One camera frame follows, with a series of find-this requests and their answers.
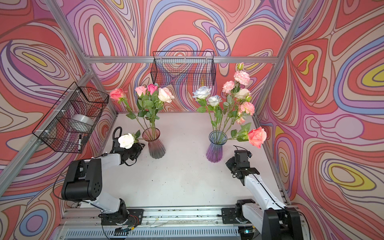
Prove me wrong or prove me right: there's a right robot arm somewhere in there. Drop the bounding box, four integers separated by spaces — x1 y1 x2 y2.
221 149 310 240

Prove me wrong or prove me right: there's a pink grey glass vase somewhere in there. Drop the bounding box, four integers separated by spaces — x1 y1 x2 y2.
142 128 166 159

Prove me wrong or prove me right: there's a pink carnation stem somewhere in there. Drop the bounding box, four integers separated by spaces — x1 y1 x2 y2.
222 63 252 114

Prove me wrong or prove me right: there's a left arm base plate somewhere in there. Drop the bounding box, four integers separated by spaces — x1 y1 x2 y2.
98 209 144 227

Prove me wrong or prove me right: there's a purple glass vase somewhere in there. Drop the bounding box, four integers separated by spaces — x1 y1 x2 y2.
206 131 228 163

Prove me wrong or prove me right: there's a silver tape roll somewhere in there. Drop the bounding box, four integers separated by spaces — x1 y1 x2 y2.
72 114 94 126

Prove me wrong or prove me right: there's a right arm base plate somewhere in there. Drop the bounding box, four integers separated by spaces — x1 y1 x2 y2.
218 199 256 224

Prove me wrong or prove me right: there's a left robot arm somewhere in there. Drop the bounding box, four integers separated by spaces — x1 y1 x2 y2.
61 143 145 226

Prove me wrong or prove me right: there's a pale pink rose stem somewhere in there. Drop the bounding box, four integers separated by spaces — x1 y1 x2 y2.
135 86 151 129

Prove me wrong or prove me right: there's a blue white rose stem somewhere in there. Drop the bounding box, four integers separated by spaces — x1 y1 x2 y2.
208 95 223 131

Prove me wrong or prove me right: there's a black wire basket wall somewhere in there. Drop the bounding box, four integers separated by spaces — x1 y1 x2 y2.
151 51 216 87
32 83 109 154

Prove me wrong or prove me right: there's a red pink rose stem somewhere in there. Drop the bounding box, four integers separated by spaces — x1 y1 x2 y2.
110 88 148 130

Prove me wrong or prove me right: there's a black wire basket back wall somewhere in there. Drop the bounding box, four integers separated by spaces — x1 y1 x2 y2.
151 51 216 87

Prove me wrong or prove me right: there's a black marker pen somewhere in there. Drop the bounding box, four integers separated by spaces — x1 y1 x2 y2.
78 134 82 153

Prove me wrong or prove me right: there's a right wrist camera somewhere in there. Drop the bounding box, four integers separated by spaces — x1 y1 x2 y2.
234 150 253 165

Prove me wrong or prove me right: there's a cream blush rose stem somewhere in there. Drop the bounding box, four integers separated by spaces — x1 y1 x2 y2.
152 88 175 128

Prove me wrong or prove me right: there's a black wire basket left wall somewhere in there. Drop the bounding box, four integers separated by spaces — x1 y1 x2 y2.
32 83 109 154

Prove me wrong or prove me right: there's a cream white rose stem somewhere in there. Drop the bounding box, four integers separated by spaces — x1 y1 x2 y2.
193 86 217 131

